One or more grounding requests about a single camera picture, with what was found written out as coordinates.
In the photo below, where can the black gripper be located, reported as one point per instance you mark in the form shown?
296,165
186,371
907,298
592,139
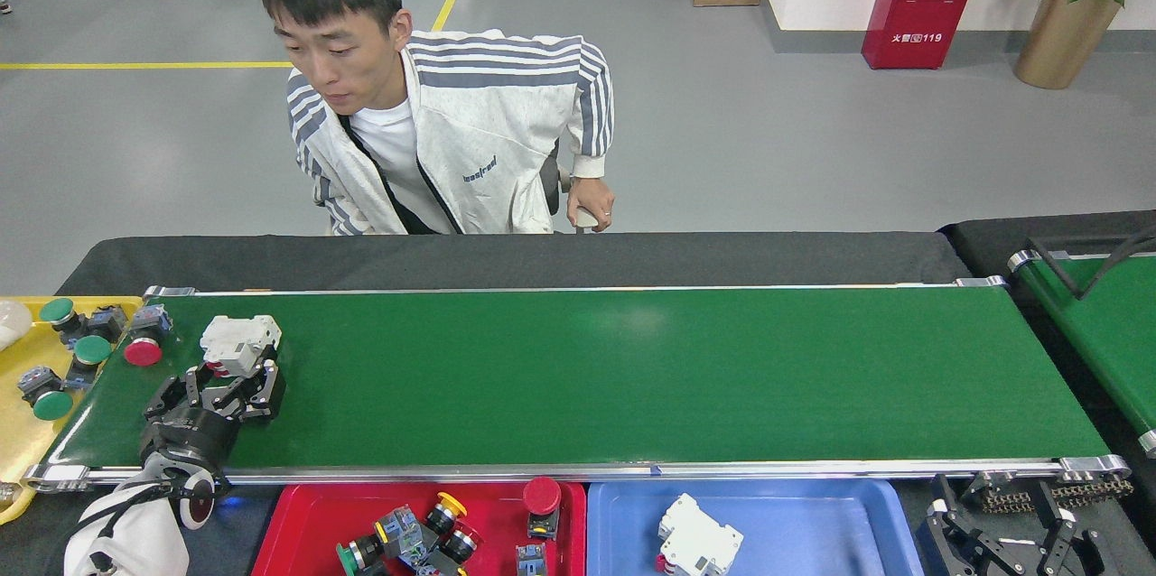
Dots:
1019,562
190,441

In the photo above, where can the white circuit breaker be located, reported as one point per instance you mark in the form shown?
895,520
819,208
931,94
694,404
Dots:
237,343
697,543

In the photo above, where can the yellow push button switch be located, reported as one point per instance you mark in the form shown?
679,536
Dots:
452,504

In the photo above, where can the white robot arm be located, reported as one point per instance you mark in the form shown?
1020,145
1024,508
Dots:
135,531

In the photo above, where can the red plastic tray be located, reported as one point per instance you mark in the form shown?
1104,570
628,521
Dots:
298,531

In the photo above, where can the blue plastic tray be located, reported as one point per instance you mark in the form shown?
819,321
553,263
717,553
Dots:
813,531

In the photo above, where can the yellow plastic tray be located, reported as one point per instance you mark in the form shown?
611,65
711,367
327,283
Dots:
18,450

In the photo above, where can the short green conveyor belt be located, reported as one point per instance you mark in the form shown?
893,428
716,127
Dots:
1106,332

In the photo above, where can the person's left hand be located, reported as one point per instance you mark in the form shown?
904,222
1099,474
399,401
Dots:
592,197

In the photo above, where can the white light bulb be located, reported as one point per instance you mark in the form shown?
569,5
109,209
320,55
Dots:
7,493
13,323

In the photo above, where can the person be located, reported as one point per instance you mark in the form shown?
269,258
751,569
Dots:
488,116

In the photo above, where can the grey office chair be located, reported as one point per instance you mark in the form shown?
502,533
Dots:
551,181

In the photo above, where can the potted plant in gold pot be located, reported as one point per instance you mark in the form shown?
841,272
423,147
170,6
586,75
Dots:
1066,43

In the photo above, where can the red fire extinguisher box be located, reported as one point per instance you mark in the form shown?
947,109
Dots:
926,3

